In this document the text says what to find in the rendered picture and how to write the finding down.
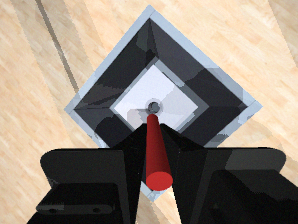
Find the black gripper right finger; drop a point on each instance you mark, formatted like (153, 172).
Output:
(192, 166)

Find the red peg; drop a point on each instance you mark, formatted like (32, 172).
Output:
(158, 173)

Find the open grey box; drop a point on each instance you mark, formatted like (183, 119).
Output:
(223, 105)

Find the white square plate with hole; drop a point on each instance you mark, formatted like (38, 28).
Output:
(155, 87)

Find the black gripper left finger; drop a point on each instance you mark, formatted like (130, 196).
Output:
(122, 164)

